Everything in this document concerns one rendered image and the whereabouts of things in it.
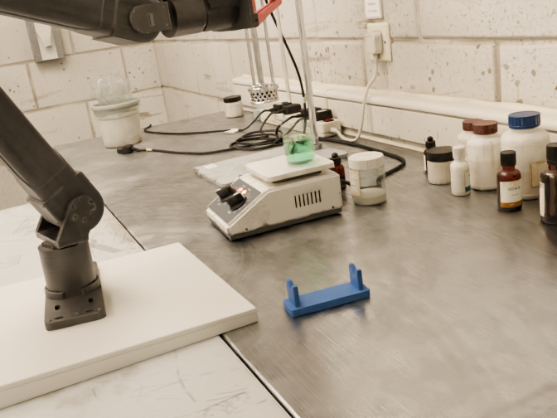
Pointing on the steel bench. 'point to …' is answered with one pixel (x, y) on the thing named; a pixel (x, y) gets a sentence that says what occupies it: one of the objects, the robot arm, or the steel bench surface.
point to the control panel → (229, 206)
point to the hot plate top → (263, 170)
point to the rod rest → (351, 293)
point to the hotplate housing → (284, 203)
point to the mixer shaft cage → (258, 95)
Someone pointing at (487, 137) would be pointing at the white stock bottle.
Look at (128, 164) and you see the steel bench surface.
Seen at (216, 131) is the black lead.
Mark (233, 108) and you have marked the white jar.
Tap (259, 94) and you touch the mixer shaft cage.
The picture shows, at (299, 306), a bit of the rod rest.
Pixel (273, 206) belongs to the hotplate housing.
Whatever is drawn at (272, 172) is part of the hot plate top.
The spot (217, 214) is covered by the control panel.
